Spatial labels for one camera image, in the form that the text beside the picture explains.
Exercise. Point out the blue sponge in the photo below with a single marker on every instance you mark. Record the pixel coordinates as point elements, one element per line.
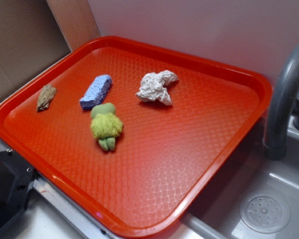
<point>96,92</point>

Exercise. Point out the brown wood chip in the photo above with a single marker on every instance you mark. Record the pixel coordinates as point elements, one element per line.
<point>46,96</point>

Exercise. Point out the red plastic tray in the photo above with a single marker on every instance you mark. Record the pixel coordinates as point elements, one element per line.
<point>165,155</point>

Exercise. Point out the crumpled white paper towel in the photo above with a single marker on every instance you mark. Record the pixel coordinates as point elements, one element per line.
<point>154,87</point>

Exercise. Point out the green plush toy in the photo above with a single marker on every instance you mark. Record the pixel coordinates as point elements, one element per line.
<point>106,126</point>

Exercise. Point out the wooden board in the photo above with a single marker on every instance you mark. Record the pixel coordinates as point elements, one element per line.
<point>75,20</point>

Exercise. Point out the grey toy faucet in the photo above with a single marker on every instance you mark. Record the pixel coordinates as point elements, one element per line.
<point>285,100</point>

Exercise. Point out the grey sink drain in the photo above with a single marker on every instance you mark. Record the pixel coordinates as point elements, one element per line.
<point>265,212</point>

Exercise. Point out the cardboard panel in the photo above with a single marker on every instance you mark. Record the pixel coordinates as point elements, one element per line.
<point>30,42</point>

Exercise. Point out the aluminium rail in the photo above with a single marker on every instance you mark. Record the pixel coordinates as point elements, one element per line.
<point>83,224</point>

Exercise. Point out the black metal bracket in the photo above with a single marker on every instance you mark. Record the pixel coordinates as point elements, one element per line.
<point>16,181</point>

